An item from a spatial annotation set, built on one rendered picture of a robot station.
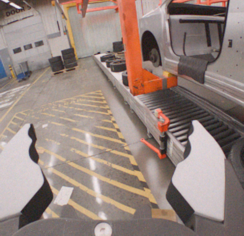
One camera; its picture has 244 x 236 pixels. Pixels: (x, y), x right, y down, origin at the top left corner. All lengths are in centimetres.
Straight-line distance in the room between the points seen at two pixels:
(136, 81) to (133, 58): 28
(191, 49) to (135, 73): 90
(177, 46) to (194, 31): 36
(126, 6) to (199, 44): 117
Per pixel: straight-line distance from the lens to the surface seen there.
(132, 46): 177
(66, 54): 763
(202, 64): 154
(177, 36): 213
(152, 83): 196
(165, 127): 138
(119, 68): 426
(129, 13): 178
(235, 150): 125
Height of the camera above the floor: 130
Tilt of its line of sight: 30 degrees down
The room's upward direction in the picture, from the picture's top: 9 degrees counter-clockwise
